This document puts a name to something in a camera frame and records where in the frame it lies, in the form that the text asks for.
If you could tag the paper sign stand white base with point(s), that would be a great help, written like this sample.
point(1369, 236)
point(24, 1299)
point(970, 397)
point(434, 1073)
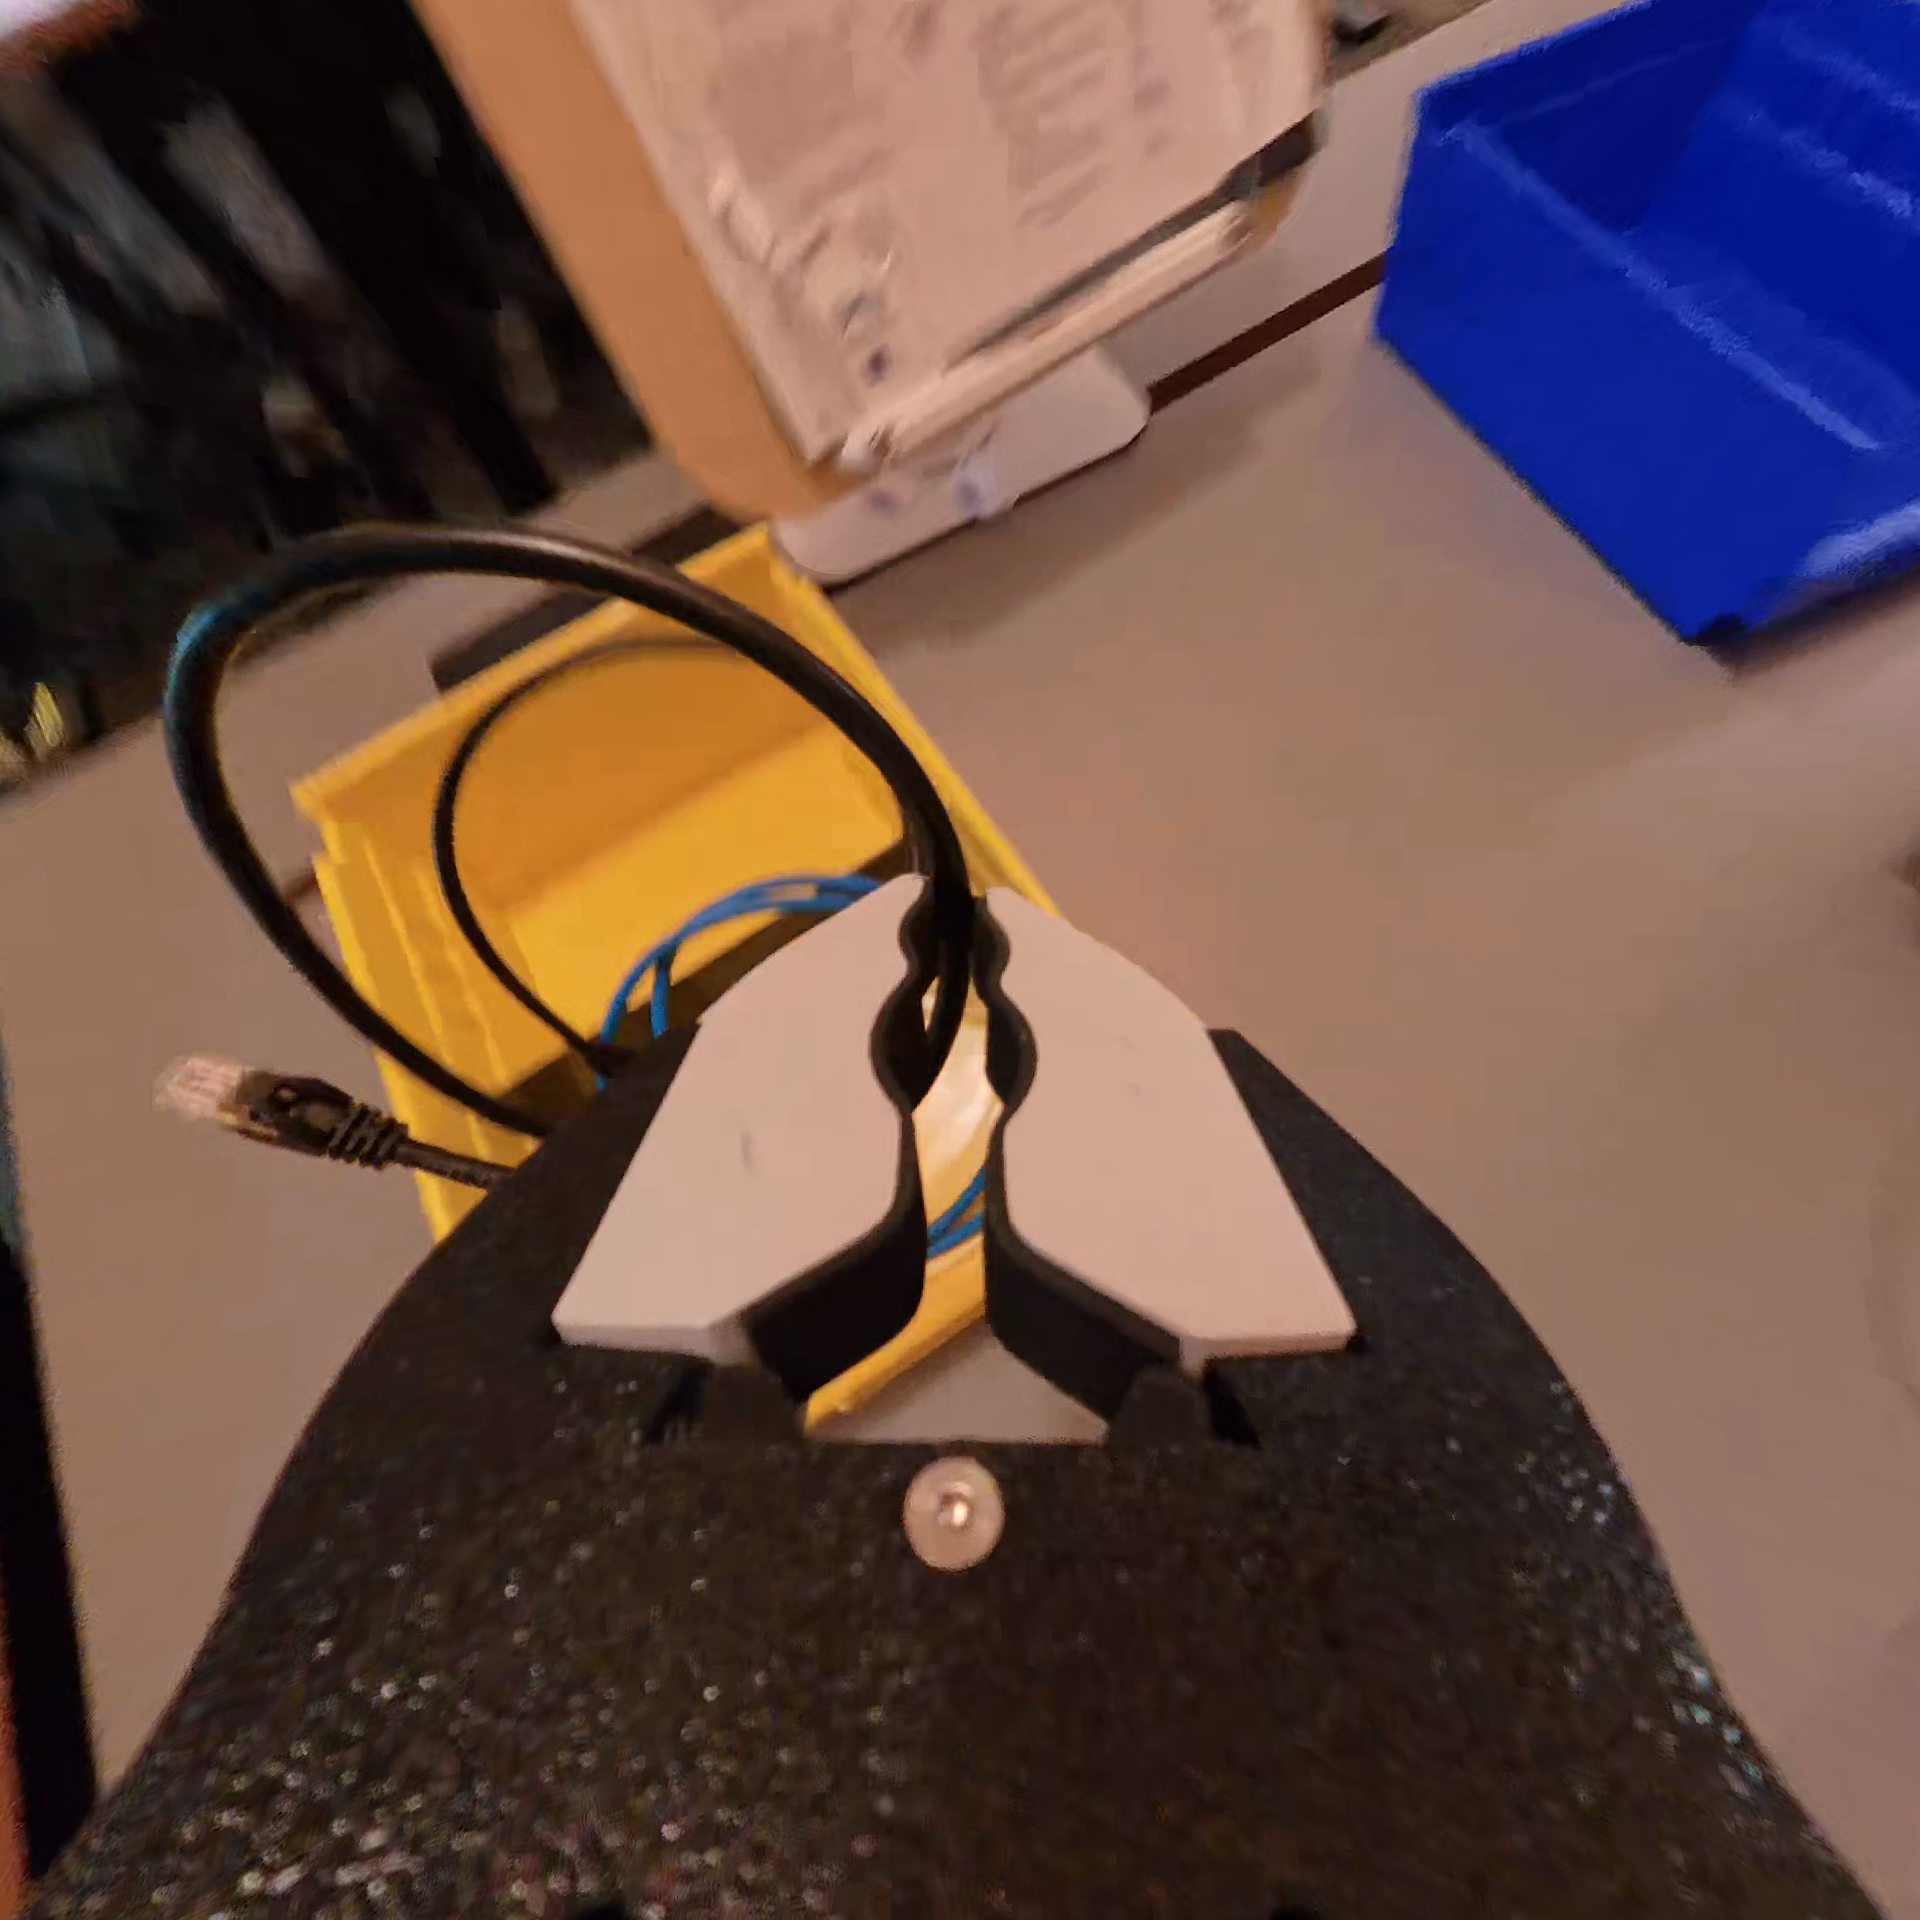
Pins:
point(960, 194)

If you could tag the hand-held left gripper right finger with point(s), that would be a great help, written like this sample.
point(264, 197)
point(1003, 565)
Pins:
point(1155, 1170)

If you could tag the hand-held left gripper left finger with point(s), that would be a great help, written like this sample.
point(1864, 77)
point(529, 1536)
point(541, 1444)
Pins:
point(750, 1140)

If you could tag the blue plastic bin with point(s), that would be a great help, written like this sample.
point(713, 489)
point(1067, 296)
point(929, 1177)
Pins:
point(1650, 330)

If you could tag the yellow plastic bin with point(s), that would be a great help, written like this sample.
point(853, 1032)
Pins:
point(674, 796)

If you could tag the wooden post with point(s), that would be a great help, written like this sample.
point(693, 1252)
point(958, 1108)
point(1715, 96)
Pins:
point(598, 224)

